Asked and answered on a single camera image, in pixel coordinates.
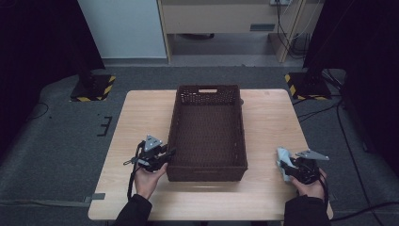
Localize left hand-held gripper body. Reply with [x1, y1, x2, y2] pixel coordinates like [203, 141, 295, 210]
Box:
[122, 135, 168, 173]

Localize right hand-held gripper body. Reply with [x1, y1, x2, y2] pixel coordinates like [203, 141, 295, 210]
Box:
[286, 149, 330, 186]

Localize light blue cloth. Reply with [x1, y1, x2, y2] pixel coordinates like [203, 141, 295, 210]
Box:
[276, 146, 297, 183]

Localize brown woven basket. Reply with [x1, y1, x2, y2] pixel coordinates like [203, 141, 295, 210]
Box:
[166, 84, 248, 183]

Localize person's right hand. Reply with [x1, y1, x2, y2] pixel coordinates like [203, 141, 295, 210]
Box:
[289, 169, 327, 201]

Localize person's left hand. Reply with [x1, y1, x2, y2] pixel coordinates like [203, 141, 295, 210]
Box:
[134, 163, 168, 201]

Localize black floor tape mark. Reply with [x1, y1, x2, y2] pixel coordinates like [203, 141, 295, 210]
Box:
[96, 116, 113, 137]

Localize grey tape strip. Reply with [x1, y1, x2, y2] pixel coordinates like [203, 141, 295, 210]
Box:
[84, 192, 106, 203]

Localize black stand base yellow stripes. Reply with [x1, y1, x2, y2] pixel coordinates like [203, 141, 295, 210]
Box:
[69, 73, 117, 103]
[284, 72, 332, 102]

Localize white panel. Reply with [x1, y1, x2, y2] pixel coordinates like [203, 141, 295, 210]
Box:
[76, 0, 168, 60]

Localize black curtain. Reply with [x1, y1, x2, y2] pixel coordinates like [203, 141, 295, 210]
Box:
[0, 0, 106, 158]
[302, 0, 399, 177]

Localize beige wooden desk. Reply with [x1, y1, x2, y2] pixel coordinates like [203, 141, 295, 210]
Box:
[156, 0, 324, 65]

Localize right hand-held gripper black cable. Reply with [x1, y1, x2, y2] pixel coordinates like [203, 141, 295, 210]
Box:
[318, 170, 330, 209]

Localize hand-held gripper black cable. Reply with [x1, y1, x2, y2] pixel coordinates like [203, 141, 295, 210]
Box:
[318, 170, 330, 209]
[126, 141, 146, 201]

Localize left hand-held gripper black cable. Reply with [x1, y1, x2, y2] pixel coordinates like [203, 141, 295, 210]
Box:
[126, 141, 146, 201]

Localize black floor cable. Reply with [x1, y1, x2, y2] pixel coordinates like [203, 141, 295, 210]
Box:
[336, 102, 379, 226]
[328, 201, 399, 224]
[29, 102, 51, 121]
[296, 103, 341, 122]

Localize hanging black cables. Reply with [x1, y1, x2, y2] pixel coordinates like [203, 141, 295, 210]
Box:
[275, 0, 312, 60]

